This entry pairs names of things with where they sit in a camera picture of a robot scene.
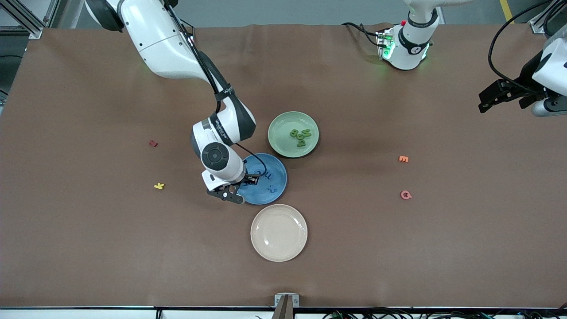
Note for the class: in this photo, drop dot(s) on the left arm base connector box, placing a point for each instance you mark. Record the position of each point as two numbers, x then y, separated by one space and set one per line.
384 44

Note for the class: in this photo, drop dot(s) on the green foam letter P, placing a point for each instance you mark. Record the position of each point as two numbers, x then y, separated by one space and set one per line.
300 143

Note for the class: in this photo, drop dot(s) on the yellow floor tape strip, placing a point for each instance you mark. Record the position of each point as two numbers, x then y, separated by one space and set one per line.
507 12

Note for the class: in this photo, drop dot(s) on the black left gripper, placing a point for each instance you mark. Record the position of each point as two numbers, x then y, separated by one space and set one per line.
526 82

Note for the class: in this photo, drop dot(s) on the brown table cover sheet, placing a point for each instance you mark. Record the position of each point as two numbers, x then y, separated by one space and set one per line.
133 266

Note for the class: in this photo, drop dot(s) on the aluminium frame profile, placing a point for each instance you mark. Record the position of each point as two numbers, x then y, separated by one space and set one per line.
536 26
33 29

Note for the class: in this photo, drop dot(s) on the blue foam plus sign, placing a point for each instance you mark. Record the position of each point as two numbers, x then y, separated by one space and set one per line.
272 188

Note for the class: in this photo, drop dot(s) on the green plate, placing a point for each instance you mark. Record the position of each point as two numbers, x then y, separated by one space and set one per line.
283 141

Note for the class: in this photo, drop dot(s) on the small metal bracket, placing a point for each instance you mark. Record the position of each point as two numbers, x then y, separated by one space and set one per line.
278 301

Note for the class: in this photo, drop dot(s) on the tan post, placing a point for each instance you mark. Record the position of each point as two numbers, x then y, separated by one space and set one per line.
283 312

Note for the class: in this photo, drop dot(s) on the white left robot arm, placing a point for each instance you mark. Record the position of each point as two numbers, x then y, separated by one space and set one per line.
409 44

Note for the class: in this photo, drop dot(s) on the blue foam letter m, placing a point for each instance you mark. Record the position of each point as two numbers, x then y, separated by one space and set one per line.
270 174

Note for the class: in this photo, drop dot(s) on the blue plate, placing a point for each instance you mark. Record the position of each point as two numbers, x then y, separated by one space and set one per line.
274 161

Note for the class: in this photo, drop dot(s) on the beige plate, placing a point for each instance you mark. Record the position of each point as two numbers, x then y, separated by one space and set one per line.
279 232

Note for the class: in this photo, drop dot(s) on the green foam letter N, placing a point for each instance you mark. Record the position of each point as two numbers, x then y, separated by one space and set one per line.
306 132

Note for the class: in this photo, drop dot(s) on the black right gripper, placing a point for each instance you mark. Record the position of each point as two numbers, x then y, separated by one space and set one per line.
246 177

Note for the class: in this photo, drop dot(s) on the pink foam letter Q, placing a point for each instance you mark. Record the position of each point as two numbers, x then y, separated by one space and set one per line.
402 195

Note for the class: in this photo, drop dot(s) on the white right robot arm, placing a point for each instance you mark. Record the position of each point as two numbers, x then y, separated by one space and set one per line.
155 40

